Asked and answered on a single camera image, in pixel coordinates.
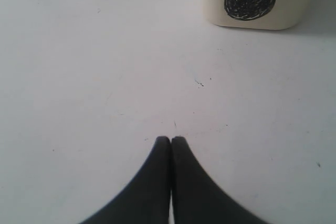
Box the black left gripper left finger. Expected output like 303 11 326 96
83 136 171 224

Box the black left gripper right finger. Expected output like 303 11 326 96
171 136 265 224

